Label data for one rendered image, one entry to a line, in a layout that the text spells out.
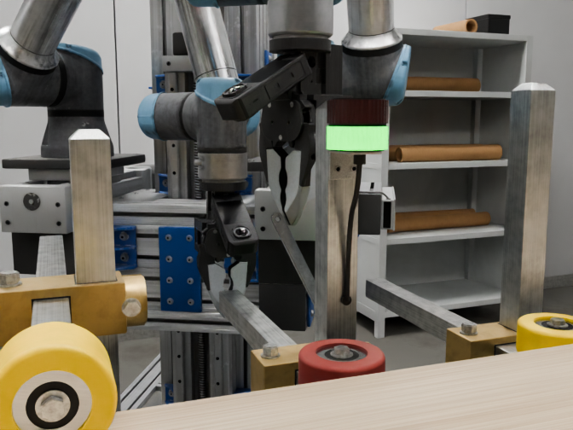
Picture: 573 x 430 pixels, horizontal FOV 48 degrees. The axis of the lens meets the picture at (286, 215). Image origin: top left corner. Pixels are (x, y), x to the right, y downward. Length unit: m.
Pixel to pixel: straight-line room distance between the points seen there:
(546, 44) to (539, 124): 3.65
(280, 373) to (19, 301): 0.26
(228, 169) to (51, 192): 0.44
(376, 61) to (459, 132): 2.79
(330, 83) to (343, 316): 0.27
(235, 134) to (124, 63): 2.34
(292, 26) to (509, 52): 3.20
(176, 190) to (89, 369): 1.02
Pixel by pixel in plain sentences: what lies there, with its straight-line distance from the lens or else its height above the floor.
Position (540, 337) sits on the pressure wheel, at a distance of 0.71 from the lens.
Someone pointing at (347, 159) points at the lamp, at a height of 1.08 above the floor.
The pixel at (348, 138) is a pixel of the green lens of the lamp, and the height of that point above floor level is 1.10.
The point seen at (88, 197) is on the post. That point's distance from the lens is 0.61.
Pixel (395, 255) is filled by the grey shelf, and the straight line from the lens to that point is 3.85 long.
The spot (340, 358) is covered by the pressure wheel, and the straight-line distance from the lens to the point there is 0.60.
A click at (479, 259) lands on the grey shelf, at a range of 4.09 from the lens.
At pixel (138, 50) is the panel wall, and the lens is 3.29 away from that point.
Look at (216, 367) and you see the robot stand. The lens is 1.51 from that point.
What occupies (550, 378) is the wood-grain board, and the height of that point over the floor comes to 0.90.
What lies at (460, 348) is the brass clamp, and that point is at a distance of 0.81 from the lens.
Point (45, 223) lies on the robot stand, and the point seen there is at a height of 0.92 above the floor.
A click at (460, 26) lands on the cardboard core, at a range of 3.62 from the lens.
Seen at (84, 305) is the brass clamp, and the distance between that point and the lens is 0.62.
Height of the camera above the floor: 1.12
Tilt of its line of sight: 9 degrees down
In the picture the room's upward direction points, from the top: straight up
